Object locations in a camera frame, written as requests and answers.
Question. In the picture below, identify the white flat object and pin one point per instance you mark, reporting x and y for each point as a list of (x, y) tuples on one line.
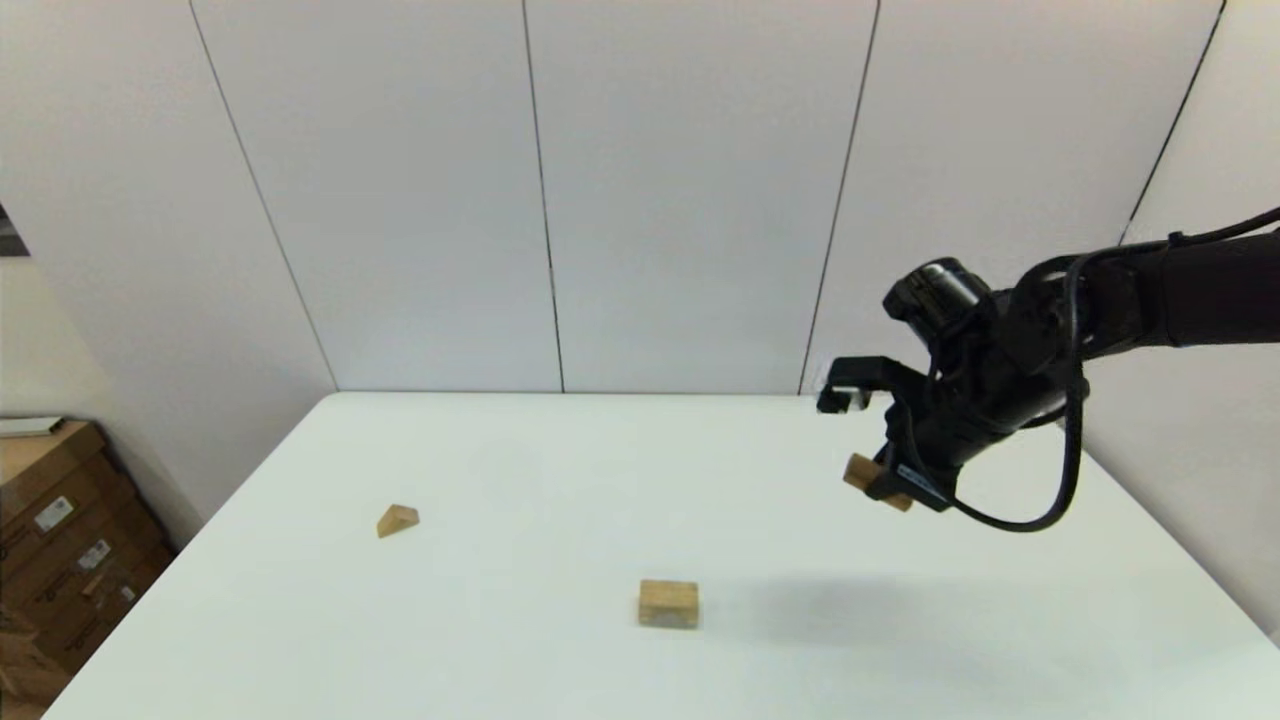
[(30, 428)]

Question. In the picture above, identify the rectangular wooden block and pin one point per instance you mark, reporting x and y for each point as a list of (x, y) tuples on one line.
[(857, 470)]

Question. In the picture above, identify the triangular wooden block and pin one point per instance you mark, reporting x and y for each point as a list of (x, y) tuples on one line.
[(397, 521)]

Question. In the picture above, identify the dark wall fixture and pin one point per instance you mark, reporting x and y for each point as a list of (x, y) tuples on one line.
[(10, 238)]

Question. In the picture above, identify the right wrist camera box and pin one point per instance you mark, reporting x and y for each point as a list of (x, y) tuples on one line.
[(845, 400)]

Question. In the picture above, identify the brown cardboard box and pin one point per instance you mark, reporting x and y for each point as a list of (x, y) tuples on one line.
[(60, 490), (110, 615), (25, 660), (70, 570)]

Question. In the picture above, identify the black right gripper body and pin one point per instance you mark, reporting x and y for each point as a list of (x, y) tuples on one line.
[(960, 420)]

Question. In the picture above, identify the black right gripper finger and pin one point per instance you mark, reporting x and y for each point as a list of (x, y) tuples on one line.
[(880, 483)]

